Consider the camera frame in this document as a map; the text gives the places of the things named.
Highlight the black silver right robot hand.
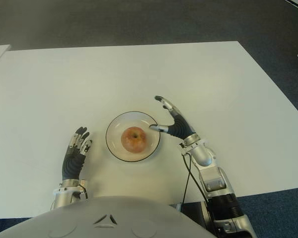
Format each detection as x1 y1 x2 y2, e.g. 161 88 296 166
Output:
149 95 198 140

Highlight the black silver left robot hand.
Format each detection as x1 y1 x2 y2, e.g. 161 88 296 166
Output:
62 126 93 179

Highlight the red yellow apple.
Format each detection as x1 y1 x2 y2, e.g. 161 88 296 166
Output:
121 126 147 152

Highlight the white plate with black rim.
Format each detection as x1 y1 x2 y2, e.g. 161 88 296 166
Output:
105 111 161 163

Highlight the grey robot torso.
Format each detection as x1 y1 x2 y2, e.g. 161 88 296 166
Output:
0 195 217 238

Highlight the black cable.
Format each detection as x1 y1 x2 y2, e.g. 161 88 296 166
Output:
181 148 210 207

